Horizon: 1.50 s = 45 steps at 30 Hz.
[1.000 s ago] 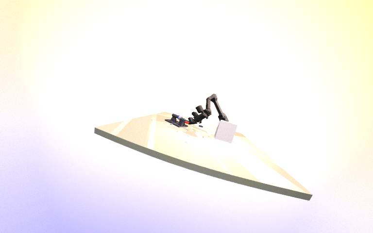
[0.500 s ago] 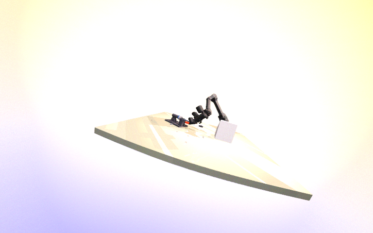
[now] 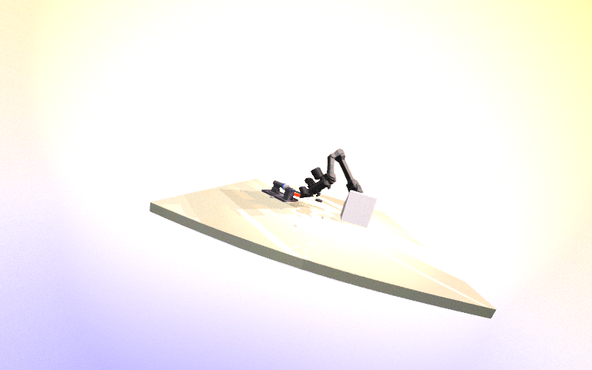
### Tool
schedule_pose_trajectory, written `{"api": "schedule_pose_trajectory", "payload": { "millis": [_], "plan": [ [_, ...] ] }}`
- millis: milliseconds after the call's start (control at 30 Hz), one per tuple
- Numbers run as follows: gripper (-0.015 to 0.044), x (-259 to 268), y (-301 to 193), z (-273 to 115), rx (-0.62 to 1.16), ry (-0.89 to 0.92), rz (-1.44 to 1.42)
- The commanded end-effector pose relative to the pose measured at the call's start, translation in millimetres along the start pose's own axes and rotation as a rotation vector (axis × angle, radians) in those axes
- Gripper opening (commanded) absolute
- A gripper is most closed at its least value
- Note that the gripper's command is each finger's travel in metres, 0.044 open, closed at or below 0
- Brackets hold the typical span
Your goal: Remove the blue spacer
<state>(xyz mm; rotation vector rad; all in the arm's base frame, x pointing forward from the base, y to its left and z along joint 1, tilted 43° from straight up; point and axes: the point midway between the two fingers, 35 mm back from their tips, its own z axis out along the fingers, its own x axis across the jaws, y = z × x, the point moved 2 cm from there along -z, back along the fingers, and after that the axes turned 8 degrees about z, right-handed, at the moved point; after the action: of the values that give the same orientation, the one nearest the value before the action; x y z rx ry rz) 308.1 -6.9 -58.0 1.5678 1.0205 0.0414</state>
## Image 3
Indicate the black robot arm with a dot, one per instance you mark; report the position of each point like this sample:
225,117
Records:
326,180

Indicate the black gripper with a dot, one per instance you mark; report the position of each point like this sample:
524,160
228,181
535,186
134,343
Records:
310,192

